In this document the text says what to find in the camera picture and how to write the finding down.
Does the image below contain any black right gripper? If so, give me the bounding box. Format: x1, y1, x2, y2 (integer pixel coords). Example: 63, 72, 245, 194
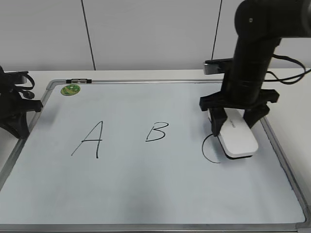
199, 72, 278, 136

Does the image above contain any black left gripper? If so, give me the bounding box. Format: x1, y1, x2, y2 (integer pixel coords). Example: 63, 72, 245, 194
0, 68, 43, 139

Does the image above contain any white whiteboard eraser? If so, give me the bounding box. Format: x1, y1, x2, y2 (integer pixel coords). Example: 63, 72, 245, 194
217, 108, 259, 160

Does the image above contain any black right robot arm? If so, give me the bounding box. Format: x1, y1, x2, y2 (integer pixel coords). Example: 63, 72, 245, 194
199, 0, 311, 136

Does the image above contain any green round magnet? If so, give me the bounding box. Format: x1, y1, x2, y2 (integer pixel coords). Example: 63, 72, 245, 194
61, 84, 81, 97

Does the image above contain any white framed whiteboard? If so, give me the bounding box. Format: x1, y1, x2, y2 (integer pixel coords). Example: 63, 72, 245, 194
0, 80, 311, 233

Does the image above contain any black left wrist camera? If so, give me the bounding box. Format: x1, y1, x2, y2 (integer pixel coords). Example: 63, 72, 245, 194
4, 71, 28, 84

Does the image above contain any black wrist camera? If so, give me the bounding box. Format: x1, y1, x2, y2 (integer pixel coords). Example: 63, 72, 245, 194
4, 71, 28, 84
204, 58, 233, 75

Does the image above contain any black left camera cable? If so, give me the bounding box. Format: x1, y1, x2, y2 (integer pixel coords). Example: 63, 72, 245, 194
14, 72, 36, 100

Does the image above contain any black camera cable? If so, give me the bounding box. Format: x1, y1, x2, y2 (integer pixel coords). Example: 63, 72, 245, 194
14, 72, 36, 100
266, 38, 311, 85

